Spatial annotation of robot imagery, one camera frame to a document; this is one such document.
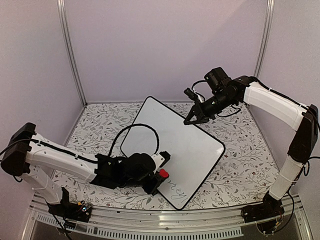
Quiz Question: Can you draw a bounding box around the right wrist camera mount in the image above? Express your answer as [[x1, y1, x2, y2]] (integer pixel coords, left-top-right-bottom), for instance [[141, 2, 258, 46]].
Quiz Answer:
[[183, 87, 206, 103]]

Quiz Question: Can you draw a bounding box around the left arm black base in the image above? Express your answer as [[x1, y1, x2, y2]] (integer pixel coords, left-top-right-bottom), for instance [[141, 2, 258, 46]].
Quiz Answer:
[[47, 187, 92, 223]]

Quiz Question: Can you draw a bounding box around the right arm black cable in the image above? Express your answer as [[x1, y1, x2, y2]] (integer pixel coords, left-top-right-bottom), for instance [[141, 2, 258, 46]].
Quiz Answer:
[[191, 79, 208, 92]]

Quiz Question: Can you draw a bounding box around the left aluminium frame post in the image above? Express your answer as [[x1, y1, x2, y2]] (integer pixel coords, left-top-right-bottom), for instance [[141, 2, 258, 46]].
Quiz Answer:
[[56, 0, 88, 107]]

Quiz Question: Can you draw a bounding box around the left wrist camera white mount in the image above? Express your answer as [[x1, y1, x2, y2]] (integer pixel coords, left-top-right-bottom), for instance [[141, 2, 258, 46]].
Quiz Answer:
[[151, 151, 171, 170]]

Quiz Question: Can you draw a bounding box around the aluminium frame post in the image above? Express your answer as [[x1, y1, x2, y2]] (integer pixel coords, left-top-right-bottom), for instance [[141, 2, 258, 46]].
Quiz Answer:
[[56, 0, 88, 107], [253, 0, 275, 78]]

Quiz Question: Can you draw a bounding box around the right aluminium frame post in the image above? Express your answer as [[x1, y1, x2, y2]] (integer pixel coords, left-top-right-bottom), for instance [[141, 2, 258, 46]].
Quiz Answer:
[[253, 0, 275, 78]]

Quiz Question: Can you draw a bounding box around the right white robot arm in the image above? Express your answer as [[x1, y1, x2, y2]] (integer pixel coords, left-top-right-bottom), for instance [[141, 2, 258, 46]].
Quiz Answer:
[[183, 67, 320, 218]]

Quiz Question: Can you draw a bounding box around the red whiteboard eraser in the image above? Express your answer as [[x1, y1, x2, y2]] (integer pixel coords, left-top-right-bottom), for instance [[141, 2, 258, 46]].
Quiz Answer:
[[158, 169, 170, 179]]

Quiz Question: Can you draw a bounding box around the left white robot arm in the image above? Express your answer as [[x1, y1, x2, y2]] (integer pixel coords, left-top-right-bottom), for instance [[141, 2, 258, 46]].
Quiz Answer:
[[0, 122, 171, 217]]

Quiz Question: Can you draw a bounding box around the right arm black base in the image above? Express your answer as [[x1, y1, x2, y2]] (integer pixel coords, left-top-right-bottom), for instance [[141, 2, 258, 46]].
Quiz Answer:
[[240, 191, 285, 235]]

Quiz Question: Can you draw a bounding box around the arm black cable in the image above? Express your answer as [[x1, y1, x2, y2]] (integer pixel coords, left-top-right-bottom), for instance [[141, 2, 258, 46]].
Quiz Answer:
[[191, 79, 208, 92], [107, 124, 161, 157]]

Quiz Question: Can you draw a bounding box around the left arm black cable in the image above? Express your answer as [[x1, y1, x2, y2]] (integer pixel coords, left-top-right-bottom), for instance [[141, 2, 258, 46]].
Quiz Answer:
[[107, 124, 161, 157]]

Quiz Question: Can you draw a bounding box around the aluminium front rail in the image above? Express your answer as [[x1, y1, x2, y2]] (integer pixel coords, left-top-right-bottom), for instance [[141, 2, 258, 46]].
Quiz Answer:
[[21, 189, 316, 240]]

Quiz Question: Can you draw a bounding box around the white whiteboard black frame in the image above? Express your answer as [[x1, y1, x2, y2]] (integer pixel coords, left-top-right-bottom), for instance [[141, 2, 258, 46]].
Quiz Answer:
[[120, 96, 226, 210]]

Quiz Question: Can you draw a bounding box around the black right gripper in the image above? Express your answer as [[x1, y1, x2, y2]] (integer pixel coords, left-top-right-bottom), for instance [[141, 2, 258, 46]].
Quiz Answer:
[[183, 91, 236, 127]]

